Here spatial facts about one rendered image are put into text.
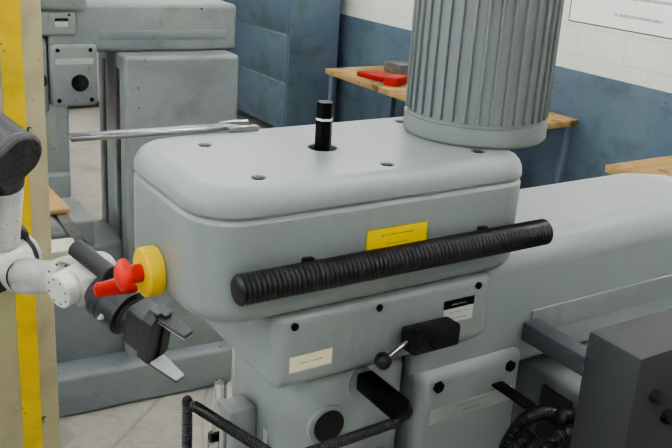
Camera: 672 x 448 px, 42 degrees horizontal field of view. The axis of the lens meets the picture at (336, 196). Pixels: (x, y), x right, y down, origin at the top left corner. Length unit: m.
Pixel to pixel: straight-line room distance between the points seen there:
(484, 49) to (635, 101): 5.02
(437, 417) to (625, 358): 0.30
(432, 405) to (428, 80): 0.44
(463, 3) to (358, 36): 7.44
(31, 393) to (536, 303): 2.13
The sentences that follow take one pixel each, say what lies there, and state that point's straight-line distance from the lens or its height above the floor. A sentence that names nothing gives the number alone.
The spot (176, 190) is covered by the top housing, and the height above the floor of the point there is 1.87.
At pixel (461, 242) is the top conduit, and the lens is 1.07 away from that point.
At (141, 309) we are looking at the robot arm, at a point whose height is 1.49.
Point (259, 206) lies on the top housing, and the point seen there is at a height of 1.87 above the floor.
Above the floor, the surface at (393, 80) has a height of 0.93.
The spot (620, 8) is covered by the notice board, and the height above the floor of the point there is 1.67.
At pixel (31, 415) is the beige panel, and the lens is 3.15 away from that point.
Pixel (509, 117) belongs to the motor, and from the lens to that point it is 1.16.
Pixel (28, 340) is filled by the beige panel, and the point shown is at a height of 0.80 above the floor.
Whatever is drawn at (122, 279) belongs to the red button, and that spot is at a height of 1.76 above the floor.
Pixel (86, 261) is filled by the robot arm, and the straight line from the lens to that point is 1.63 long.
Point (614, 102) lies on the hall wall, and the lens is 6.23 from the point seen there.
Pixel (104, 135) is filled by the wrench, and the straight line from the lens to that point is 1.10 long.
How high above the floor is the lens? 2.18
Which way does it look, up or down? 18 degrees down
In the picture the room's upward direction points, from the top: 4 degrees clockwise
